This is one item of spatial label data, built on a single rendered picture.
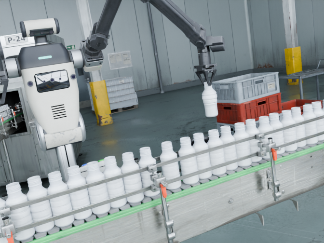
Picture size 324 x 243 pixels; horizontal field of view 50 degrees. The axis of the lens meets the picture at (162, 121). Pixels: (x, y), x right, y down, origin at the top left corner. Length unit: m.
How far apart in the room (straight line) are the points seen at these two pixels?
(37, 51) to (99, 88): 7.10
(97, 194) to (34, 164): 3.84
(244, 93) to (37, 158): 2.82
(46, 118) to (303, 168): 1.13
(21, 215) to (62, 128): 0.66
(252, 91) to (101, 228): 2.74
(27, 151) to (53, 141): 3.24
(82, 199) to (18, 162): 3.88
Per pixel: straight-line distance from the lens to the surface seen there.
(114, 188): 1.16
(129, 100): 10.83
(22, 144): 4.92
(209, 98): 1.65
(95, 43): 1.65
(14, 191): 1.11
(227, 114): 3.71
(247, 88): 3.60
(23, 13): 13.31
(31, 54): 1.73
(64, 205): 1.12
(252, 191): 1.40
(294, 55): 11.26
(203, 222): 1.31
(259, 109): 3.74
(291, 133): 1.51
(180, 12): 1.50
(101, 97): 8.82
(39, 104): 1.66
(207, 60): 1.65
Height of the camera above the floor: 1.46
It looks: 10 degrees down
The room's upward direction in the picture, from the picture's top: 9 degrees counter-clockwise
